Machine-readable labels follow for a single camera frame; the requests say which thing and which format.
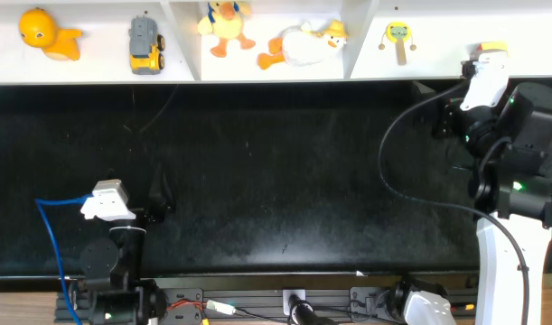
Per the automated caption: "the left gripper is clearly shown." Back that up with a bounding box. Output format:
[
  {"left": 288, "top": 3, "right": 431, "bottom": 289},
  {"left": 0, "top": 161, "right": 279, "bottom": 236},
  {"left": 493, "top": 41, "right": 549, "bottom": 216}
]
[{"left": 129, "top": 162, "right": 176, "bottom": 224}]

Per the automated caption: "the grey and yellow toy truck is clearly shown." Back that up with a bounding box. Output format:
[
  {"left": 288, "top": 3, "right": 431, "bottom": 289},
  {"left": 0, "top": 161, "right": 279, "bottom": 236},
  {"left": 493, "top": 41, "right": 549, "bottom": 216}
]
[{"left": 127, "top": 15, "right": 166, "bottom": 76}]

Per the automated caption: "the yellow rubber duck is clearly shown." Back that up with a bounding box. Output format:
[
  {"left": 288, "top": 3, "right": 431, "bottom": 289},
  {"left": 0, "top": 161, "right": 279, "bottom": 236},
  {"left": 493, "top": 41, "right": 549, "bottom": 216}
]
[{"left": 17, "top": 7, "right": 84, "bottom": 62}]

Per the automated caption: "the yellow rattle drum toy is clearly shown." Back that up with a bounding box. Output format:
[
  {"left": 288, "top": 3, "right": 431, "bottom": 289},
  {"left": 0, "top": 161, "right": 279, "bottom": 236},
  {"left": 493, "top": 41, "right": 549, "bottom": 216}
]
[{"left": 378, "top": 21, "right": 417, "bottom": 67}]

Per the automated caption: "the white shelf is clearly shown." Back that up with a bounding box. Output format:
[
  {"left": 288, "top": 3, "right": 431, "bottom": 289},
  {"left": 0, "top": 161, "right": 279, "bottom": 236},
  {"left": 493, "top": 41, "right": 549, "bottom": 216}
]
[{"left": 0, "top": 0, "right": 552, "bottom": 87}]

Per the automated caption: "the yellow plush duck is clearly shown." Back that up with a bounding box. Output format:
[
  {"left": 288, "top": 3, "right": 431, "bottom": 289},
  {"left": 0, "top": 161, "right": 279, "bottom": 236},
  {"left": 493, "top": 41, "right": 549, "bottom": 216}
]
[{"left": 197, "top": 0, "right": 257, "bottom": 59}]

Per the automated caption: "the white plush duck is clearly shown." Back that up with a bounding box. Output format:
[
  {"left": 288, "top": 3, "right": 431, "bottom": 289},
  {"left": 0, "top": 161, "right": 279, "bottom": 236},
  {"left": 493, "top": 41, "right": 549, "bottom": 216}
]
[{"left": 257, "top": 19, "right": 349, "bottom": 71}]

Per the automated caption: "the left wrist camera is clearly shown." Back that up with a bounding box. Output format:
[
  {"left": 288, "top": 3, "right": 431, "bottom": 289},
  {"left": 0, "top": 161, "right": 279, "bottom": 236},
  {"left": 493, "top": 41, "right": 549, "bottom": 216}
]
[{"left": 80, "top": 179, "right": 136, "bottom": 222}]

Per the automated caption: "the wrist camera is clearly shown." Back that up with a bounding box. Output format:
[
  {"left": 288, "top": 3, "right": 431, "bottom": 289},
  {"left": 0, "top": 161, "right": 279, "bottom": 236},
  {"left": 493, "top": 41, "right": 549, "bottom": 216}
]
[
  {"left": 459, "top": 48, "right": 510, "bottom": 112},
  {"left": 80, "top": 179, "right": 136, "bottom": 222}
]

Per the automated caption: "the blue cable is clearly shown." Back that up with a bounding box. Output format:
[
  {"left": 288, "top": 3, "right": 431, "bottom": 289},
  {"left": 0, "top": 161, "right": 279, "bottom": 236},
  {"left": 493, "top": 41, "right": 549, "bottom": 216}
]
[{"left": 34, "top": 193, "right": 94, "bottom": 325}]

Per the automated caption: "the mounting rail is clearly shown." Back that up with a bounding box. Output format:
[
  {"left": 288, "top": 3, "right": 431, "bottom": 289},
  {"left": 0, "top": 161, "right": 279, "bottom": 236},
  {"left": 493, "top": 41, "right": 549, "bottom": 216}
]
[{"left": 53, "top": 273, "right": 481, "bottom": 325}]

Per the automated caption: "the black cable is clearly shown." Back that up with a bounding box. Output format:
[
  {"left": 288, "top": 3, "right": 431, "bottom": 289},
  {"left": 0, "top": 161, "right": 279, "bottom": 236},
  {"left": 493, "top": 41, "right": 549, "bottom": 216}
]
[{"left": 377, "top": 79, "right": 531, "bottom": 325}]

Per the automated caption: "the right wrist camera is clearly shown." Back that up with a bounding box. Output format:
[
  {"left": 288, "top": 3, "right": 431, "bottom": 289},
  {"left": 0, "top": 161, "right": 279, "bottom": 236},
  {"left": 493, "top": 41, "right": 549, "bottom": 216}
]
[{"left": 459, "top": 48, "right": 510, "bottom": 112}]

